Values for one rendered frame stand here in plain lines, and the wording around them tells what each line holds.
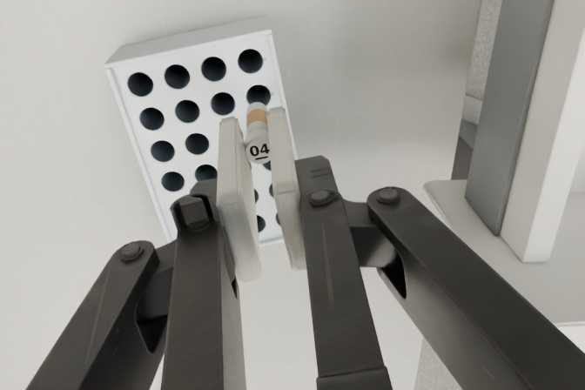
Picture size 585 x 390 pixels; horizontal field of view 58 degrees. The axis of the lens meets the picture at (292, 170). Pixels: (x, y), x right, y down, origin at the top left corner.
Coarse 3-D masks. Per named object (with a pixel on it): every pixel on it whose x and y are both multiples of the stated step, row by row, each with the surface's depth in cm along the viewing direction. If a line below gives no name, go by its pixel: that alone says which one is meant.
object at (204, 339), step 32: (192, 224) 15; (192, 256) 14; (192, 288) 12; (224, 288) 13; (192, 320) 11; (224, 320) 12; (192, 352) 11; (224, 352) 11; (192, 384) 10; (224, 384) 10
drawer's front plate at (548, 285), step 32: (448, 192) 27; (576, 192) 27; (448, 224) 24; (480, 224) 24; (576, 224) 24; (480, 256) 22; (512, 256) 22; (576, 256) 22; (544, 288) 20; (576, 288) 20; (576, 320) 18
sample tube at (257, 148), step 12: (252, 108) 24; (264, 108) 25; (252, 120) 23; (264, 120) 23; (252, 132) 22; (264, 132) 22; (252, 144) 21; (264, 144) 21; (252, 156) 21; (264, 156) 21
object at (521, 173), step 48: (528, 0) 20; (576, 0) 18; (528, 48) 20; (576, 48) 18; (528, 96) 20; (576, 96) 18; (480, 144) 24; (528, 144) 21; (576, 144) 19; (480, 192) 24; (528, 192) 21; (528, 240) 21
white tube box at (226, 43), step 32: (192, 32) 29; (224, 32) 27; (256, 32) 26; (128, 64) 26; (160, 64) 26; (192, 64) 26; (224, 64) 29; (256, 64) 28; (128, 96) 27; (160, 96) 27; (192, 96) 27; (224, 96) 31; (256, 96) 30; (128, 128) 27; (160, 128) 28; (192, 128) 28; (160, 160) 29; (192, 160) 29; (160, 192) 29; (256, 192) 31
